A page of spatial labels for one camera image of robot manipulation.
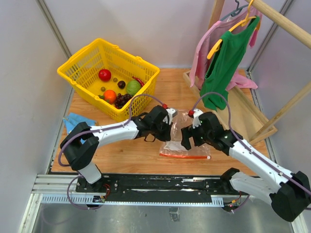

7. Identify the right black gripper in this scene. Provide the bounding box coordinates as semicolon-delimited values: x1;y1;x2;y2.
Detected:
181;122;213;150

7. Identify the clear zip top bag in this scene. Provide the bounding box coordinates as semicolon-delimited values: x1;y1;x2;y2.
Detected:
159;108;211;160

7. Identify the purple grape bunch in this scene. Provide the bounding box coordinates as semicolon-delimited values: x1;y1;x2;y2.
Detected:
114;94;133;109

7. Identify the green cabbage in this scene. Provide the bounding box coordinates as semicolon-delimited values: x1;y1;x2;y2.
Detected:
126;80;141;95

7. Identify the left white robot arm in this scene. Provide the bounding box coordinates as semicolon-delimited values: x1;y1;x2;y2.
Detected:
60;105;177;192

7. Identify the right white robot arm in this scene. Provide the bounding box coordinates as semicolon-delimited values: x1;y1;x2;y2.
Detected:
181;109;311;222

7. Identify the green tank top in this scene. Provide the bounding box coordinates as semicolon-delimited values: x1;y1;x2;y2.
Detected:
200;16;260;111

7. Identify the red chili pepper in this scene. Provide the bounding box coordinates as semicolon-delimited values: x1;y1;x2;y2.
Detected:
132;76;144;87

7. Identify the dark mangosteen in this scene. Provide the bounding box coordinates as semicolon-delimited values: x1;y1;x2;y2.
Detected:
117;81;126;89

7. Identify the wooden clothes rack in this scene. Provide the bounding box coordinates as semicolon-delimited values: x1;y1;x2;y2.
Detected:
184;0;311;145

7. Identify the orange persimmon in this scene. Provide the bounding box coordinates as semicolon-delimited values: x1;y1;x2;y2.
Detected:
103;90;117;104

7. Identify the yellow plastic basket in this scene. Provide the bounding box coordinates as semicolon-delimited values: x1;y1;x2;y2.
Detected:
57;38;160;122

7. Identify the red apple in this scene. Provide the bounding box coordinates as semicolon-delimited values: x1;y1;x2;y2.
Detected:
98;69;112;82

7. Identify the blue tissue box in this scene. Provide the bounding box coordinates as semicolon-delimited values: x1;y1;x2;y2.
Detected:
63;113;98;134

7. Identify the yellow clothes hanger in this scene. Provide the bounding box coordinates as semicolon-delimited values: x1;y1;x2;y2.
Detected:
202;0;258;60

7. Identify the pink shirt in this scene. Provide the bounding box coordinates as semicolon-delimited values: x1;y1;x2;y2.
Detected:
189;11;258;91

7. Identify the grey clothes hanger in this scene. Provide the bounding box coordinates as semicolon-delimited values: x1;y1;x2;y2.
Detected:
220;0;243;21

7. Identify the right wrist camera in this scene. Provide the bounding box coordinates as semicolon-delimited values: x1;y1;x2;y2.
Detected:
192;108;203;129

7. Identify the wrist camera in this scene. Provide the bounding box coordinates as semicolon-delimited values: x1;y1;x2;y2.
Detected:
163;108;178;125
192;108;203;129

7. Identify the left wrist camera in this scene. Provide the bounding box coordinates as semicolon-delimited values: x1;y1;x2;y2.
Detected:
163;108;178;125

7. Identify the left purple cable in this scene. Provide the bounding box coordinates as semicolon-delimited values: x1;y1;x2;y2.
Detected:
59;94;166;210

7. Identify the purple cable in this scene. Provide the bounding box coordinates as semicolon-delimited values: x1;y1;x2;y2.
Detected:
59;94;166;210
191;91;311;214

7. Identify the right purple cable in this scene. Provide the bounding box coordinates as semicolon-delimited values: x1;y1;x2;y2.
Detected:
191;91;311;214

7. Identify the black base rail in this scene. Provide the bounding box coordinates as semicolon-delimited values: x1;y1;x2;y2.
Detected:
75;174;239;204

